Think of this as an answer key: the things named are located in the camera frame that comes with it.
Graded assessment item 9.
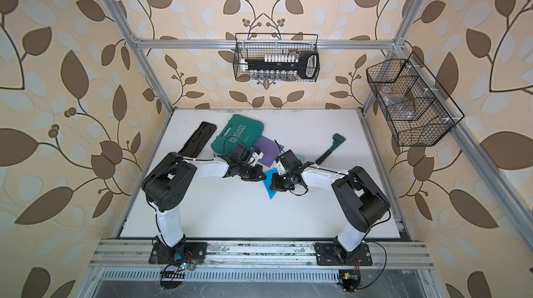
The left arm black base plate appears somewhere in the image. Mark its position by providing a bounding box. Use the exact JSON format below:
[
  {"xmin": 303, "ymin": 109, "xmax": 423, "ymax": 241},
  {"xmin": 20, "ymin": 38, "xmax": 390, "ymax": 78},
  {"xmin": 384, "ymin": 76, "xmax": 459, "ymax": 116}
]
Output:
[{"xmin": 149, "ymin": 239, "xmax": 208, "ymax": 265}]

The small circuit board right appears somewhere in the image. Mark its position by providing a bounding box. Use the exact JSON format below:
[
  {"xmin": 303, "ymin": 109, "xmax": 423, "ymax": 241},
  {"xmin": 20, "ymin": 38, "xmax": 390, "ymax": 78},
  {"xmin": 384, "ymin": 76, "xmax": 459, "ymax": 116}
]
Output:
[{"xmin": 337, "ymin": 270, "xmax": 361, "ymax": 292}]

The small circuit board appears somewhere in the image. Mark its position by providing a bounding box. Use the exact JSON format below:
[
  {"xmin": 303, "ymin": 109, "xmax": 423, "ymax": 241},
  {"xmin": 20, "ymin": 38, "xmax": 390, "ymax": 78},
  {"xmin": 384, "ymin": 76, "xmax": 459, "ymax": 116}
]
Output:
[
  {"xmin": 337, "ymin": 270, "xmax": 361, "ymax": 292},
  {"xmin": 159, "ymin": 263, "xmax": 196, "ymax": 290}
]

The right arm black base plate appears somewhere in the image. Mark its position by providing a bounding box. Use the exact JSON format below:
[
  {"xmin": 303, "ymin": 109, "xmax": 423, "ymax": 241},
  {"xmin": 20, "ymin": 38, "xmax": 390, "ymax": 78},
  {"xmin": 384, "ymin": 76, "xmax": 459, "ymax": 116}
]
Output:
[{"xmin": 314, "ymin": 243, "xmax": 373, "ymax": 266}]

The aluminium frame post left rear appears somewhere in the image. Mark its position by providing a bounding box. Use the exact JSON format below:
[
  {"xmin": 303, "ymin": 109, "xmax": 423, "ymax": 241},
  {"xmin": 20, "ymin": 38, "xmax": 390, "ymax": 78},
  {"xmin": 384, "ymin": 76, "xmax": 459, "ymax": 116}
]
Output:
[{"xmin": 102, "ymin": 0, "xmax": 174, "ymax": 115}]

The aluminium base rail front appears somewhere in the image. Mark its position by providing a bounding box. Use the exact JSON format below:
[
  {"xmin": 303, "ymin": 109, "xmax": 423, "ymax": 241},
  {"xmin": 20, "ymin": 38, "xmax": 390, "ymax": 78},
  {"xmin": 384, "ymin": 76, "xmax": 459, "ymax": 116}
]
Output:
[{"xmin": 89, "ymin": 239, "xmax": 434, "ymax": 270}]

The small circuit board left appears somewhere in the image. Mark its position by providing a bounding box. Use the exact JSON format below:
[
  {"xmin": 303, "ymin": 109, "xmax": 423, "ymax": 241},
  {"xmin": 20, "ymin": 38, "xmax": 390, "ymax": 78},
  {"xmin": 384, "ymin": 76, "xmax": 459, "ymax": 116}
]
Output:
[{"xmin": 159, "ymin": 263, "xmax": 196, "ymax": 290}]

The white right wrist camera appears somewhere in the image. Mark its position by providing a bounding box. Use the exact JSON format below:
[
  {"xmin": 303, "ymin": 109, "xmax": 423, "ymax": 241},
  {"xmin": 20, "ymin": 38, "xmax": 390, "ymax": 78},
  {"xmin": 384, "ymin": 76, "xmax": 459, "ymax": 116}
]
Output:
[{"xmin": 275, "ymin": 161, "xmax": 287, "ymax": 176}]

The black wire basket wall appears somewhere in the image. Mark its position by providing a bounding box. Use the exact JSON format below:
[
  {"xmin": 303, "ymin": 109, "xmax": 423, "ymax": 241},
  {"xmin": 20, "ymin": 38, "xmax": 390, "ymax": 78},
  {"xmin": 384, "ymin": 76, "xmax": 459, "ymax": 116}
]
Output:
[
  {"xmin": 366, "ymin": 52, "xmax": 464, "ymax": 147},
  {"xmin": 233, "ymin": 32, "xmax": 320, "ymax": 82}
]

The aluminium frame rear crossbar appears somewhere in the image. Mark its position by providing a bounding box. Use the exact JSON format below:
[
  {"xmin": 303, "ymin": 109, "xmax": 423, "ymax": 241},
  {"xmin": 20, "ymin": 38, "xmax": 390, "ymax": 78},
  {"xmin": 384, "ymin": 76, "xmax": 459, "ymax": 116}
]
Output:
[{"xmin": 135, "ymin": 39, "xmax": 396, "ymax": 51}]

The black socket set holder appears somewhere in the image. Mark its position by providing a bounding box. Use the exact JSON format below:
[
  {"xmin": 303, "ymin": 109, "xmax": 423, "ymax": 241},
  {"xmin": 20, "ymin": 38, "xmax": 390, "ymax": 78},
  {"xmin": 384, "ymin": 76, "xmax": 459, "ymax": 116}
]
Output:
[{"xmin": 237, "ymin": 51, "xmax": 320, "ymax": 80}]

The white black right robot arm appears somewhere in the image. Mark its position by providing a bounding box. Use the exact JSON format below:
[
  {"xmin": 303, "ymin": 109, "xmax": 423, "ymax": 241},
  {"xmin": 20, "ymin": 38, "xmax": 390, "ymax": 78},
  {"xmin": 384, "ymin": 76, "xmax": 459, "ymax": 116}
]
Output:
[{"xmin": 270, "ymin": 150, "xmax": 391, "ymax": 259}]

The black wire basket right wall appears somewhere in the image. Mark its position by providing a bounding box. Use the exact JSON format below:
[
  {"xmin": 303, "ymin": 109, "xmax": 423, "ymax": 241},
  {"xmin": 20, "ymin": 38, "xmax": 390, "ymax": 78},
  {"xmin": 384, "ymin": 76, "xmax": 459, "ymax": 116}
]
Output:
[{"xmin": 366, "ymin": 52, "xmax": 464, "ymax": 147}]

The aluminium frame right side rail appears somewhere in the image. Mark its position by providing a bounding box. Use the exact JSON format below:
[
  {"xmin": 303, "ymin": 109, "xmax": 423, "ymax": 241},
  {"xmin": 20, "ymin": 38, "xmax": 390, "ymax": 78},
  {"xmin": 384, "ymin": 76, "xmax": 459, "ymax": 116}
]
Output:
[{"xmin": 396, "ymin": 50, "xmax": 532, "ymax": 249}]

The purple square paper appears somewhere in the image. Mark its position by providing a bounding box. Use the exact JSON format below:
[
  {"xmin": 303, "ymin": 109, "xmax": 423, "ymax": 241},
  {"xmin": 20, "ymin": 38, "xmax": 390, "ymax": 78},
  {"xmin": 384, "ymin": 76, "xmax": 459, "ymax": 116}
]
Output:
[{"xmin": 255, "ymin": 136, "xmax": 284, "ymax": 168}]

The black wire basket rear wall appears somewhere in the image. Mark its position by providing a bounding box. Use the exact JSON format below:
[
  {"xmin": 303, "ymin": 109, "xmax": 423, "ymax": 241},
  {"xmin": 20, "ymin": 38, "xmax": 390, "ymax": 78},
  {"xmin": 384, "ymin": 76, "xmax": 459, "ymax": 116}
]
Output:
[{"xmin": 233, "ymin": 32, "xmax": 320, "ymax": 82}]

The light blue square paper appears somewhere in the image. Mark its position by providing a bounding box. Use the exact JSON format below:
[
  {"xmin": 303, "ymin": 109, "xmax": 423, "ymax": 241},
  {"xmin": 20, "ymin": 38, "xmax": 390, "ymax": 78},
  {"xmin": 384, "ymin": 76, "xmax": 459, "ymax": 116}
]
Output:
[{"xmin": 296, "ymin": 155, "xmax": 307, "ymax": 163}]

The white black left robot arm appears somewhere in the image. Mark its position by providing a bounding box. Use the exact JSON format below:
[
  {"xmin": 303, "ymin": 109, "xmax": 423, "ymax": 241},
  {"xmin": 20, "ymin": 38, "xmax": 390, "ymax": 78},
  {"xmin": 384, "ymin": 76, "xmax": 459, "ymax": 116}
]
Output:
[{"xmin": 142, "ymin": 145, "xmax": 267, "ymax": 249}]

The aluminium frame post right rear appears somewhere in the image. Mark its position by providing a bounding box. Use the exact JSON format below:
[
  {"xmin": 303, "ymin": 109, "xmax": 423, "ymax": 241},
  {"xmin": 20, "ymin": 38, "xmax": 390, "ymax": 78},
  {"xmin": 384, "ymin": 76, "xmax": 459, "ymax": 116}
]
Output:
[{"xmin": 361, "ymin": 0, "xmax": 442, "ymax": 113}]

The plastic bag in basket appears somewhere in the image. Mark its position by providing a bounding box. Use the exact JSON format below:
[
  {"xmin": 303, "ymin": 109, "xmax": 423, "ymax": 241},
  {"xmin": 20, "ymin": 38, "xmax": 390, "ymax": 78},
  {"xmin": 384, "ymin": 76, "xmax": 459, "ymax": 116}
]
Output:
[{"xmin": 379, "ymin": 86, "xmax": 416, "ymax": 120}]

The black foam tool tray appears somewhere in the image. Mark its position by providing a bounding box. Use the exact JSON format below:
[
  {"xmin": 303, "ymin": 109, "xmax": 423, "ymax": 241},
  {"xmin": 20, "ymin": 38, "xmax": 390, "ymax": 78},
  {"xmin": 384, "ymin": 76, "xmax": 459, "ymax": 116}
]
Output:
[{"xmin": 178, "ymin": 121, "xmax": 217, "ymax": 158}]

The aluminium frame post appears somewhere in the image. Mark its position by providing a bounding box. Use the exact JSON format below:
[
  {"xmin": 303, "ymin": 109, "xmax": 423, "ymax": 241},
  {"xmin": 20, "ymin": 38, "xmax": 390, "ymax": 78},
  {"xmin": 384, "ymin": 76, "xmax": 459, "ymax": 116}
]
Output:
[
  {"xmin": 361, "ymin": 0, "xmax": 442, "ymax": 113},
  {"xmin": 102, "ymin": 0, "xmax": 174, "ymax": 115}
]

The green plastic tool case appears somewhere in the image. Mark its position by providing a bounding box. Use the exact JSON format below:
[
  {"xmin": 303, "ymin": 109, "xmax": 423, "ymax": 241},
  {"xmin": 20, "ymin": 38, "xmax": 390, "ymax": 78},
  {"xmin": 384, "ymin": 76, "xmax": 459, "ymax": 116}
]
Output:
[{"xmin": 211, "ymin": 114, "xmax": 265, "ymax": 156}]

